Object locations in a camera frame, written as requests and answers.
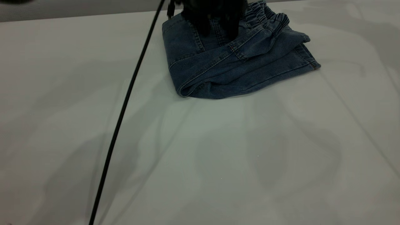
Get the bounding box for blue denim shorts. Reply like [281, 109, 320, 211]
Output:
[162, 1, 321, 99]

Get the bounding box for long black left arm cable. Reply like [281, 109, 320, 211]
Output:
[89, 0, 165, 225]

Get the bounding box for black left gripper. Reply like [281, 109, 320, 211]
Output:
[181, 0, 249, 40]

